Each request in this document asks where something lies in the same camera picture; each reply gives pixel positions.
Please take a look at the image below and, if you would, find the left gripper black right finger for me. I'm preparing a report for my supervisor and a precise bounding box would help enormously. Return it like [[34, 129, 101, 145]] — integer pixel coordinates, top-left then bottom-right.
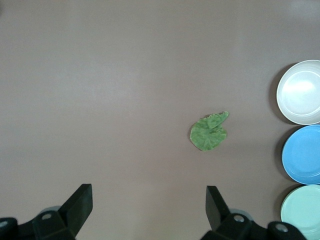
[[199, 185, 305, 240]]

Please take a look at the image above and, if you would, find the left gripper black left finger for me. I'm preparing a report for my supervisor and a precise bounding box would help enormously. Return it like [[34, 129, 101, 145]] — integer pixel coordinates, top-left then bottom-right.
[[0, 184, 94, 240]]

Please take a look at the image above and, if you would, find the green lettuce leaf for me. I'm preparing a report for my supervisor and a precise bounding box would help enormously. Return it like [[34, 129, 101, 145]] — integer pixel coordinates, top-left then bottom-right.
[[189, 111, 230, 152]]

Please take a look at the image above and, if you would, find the pale green round plate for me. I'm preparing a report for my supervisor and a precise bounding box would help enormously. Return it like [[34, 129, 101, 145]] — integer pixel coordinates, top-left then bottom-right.
[[280, 184, 320, 240]]

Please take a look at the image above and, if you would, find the blue round plate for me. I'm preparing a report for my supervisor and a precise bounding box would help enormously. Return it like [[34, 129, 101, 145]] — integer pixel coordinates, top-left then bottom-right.
[[281, 124, 320, 186]]

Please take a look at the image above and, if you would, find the beige round plate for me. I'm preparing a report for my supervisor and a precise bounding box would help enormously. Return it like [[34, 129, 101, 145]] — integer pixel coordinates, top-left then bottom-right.
[[276, 59, 320, 126]]

